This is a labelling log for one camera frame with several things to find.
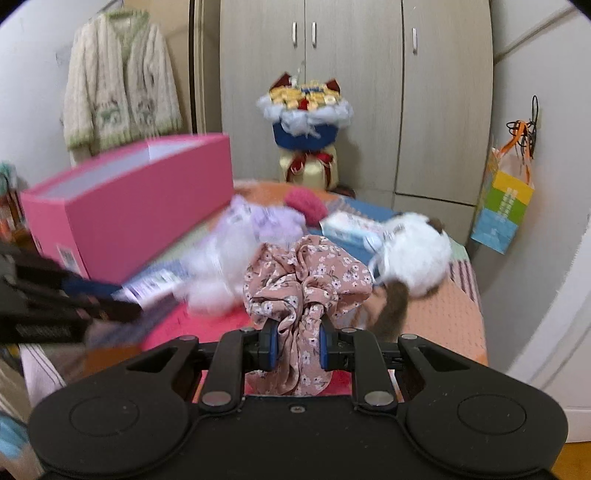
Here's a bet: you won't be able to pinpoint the white and brown plush toy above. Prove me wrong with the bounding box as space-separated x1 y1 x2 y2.
368 212 454 337

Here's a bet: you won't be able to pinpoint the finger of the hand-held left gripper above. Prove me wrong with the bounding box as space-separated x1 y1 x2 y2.
60 272 123 302
85 295 143 326

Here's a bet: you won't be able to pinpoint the orange and pink bedspread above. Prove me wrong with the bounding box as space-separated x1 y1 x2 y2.
21 180 489 402

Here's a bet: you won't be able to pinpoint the tissue packet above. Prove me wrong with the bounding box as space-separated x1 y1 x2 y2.
318 212 385 252

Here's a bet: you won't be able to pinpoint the pink cardboard box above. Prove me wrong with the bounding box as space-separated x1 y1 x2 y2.
21 134 235 284

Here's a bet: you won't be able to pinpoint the cream knitted cardigan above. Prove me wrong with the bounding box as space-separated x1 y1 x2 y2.
62 10 184 155

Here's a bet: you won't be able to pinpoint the flower bouquet with blue wrap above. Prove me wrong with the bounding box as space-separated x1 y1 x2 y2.
256 71 355 192

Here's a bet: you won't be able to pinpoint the pink knitted ball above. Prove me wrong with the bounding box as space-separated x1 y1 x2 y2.
284 187 329 228

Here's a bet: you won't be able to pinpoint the purple and white plush toy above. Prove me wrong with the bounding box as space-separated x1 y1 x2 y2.
185 196 308 318

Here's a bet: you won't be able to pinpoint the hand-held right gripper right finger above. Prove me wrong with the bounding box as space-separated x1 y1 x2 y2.
320 318 469 411

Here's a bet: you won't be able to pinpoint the beige wardrobe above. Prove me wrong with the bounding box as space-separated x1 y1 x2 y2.
219 0 495 232

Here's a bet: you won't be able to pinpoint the hanging hair ties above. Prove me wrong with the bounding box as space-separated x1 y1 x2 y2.
505 95 542 161

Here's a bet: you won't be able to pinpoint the white labelled packet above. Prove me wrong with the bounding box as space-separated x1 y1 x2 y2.
111 270 186 306

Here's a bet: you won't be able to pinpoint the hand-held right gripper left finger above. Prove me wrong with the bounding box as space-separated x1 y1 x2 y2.
127 320 279 414

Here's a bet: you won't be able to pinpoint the pink floral scrunchie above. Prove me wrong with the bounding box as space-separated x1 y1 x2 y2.
242 234 374 397

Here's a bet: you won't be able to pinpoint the colourful paper gift bag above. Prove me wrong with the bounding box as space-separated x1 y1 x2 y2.
470 148 535 256

